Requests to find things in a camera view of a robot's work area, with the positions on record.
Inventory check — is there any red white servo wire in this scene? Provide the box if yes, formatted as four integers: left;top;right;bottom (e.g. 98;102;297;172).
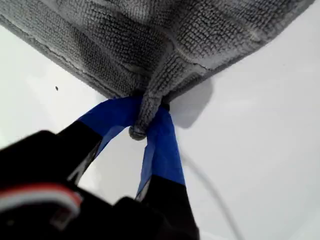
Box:
0;183;84;224

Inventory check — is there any grey striped towel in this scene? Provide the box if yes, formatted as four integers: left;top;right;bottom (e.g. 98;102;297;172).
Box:
0;0;316;141

